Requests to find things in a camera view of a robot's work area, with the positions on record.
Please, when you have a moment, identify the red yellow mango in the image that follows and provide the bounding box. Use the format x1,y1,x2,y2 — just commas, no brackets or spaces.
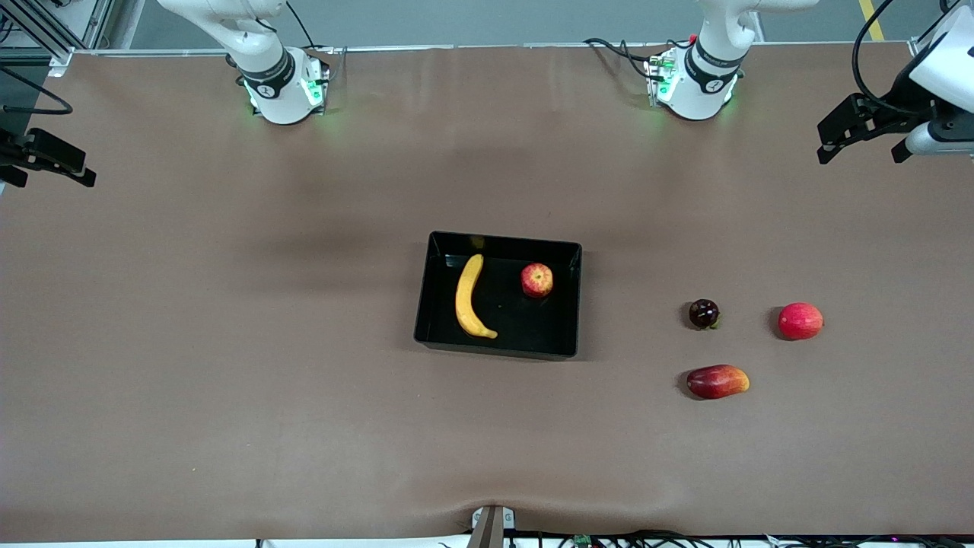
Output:
686,364,751,401

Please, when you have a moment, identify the metal table edge bracket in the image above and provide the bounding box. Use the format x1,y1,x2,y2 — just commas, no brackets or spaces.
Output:
470,505,517,548

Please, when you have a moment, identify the small red yellow apple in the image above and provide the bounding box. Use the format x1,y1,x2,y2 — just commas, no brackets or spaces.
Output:
520,263,555,299

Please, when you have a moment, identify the large red apple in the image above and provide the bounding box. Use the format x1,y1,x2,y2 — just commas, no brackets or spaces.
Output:
777,301,825,341

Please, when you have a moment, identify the yellow banana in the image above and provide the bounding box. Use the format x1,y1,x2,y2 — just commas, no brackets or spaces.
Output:
455,253,499,340

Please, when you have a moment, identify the black rectangular plastic tray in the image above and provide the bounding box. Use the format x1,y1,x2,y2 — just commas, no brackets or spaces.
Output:
413,231,584,361

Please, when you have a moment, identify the aluminium profile frame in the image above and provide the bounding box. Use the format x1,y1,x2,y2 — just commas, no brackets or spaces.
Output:
0,0,115,77

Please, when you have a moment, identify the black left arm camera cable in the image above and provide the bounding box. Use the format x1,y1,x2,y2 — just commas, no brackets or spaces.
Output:
851,0,925,117

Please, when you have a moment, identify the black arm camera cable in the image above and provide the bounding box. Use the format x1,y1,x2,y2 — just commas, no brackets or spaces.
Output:
0,67,75,116
851,0,925,117

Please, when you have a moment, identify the black arm base cable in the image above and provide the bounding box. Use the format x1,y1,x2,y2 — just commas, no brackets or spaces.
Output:
583,37,657,81
285,0,320,51

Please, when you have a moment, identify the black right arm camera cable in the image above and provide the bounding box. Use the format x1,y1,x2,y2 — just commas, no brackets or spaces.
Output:
0,67,75,116

